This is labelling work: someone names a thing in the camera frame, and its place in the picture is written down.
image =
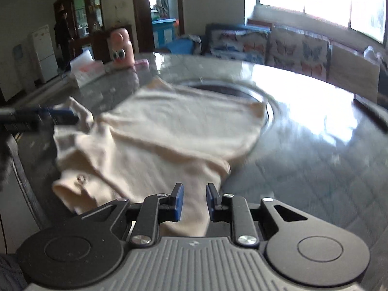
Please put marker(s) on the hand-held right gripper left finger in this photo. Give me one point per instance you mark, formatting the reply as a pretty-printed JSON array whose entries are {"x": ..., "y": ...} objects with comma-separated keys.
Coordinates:
[{"x": 178, "y": 201}]

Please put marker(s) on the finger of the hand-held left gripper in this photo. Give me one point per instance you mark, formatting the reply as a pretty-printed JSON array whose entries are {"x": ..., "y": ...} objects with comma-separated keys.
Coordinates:
[{"x": 57, "y": 115}]

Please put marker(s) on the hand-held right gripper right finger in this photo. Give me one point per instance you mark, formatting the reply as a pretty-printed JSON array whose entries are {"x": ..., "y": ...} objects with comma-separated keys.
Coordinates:
[{"x": 211, "y": 201}]

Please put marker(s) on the cream garment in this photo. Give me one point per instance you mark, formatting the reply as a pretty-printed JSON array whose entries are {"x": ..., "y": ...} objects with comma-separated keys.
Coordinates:
[{"x": 169, "y": 133}]

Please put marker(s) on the white tissue box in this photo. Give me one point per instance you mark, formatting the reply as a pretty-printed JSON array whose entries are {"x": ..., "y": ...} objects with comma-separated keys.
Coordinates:
[{"x": 86, "y": 68}]

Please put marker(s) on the white refrigerator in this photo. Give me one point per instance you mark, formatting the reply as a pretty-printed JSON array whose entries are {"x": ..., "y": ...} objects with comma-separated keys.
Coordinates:
[{"x": 42, "y": 54}]

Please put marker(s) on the pink cartoon face bottle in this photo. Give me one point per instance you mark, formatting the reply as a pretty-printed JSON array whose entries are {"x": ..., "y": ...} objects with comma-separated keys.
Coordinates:
[{"x": 122, "y": 48}]

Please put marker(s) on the blue plastic crate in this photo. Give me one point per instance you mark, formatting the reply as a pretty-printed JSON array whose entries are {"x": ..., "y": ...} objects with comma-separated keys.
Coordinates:
[{"x": 163, "y": 33}]

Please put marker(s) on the wide butterfly print cushion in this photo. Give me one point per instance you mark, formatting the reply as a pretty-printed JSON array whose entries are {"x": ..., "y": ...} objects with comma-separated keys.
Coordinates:
[{"x": 239, "y": 47}]

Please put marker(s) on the person's dark clothing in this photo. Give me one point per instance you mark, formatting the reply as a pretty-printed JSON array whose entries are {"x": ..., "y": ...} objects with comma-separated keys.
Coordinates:
[{"x": 9, "y": 274}]

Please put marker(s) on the square butterfly print cushion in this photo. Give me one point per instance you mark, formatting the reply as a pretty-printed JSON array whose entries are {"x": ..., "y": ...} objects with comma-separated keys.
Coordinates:
[{"x": 298, "y": 53}]

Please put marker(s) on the blue sofa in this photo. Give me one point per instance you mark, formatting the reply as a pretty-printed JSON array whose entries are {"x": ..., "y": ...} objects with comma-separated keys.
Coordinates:
[{"x": 221, "y": 27}]

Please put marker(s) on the plain grey cushion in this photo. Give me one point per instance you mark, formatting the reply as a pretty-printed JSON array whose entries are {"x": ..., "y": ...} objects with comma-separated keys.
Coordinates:
[{"x": 353, "y": 69}]

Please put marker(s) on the dark wooden door frame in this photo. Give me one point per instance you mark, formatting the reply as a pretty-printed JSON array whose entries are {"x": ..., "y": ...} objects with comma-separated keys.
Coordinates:
[{"x": 141, "y": 12}]

